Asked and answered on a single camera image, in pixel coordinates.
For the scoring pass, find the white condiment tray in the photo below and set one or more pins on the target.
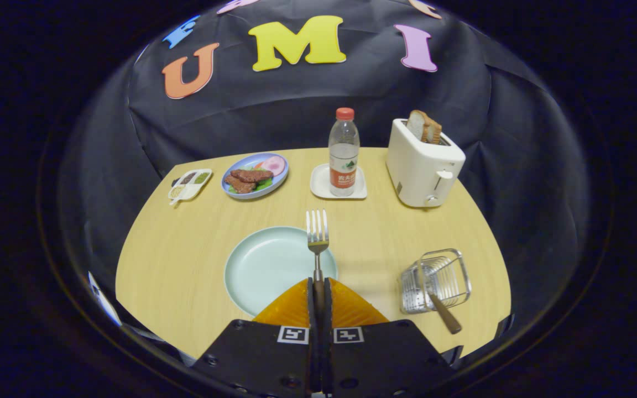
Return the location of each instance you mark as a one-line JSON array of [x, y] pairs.
[[186, 190]]

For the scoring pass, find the white toaster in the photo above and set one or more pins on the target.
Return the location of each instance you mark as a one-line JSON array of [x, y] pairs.
[[418, 171]]

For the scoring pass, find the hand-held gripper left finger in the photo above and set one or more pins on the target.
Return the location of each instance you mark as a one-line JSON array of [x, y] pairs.
[[308, 309]]

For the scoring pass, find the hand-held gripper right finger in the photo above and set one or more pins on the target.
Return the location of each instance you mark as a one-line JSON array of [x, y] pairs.
[[329, 309]]

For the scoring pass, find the grey metal bracket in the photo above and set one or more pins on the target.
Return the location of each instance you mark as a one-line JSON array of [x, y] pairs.
[[505, 326]]

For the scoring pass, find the white square coaster tray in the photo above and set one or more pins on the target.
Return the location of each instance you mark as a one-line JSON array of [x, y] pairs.
[[320, 185]]

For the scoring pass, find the white and blue object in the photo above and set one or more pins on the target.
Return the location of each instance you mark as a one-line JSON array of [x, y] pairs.
[[103, 298]]

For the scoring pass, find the clear water bottle red cap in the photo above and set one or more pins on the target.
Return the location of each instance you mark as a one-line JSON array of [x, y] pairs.
[[344, 155]]

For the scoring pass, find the pink ham slice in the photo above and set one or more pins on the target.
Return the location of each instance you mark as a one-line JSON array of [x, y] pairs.
[[273, 165]]

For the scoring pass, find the blue food plate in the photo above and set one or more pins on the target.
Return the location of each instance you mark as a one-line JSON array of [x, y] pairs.
[[246, 163]]

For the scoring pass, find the toast bread slice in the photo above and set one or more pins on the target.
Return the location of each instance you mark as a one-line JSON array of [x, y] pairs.
[[415, 124], [433, 131]]

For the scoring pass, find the brown meat slice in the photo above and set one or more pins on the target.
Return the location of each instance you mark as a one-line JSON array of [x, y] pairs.
[[239, 186], [252, 176]]

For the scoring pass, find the light green plate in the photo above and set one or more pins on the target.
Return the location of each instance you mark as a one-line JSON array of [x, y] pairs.
[[269, 271]]

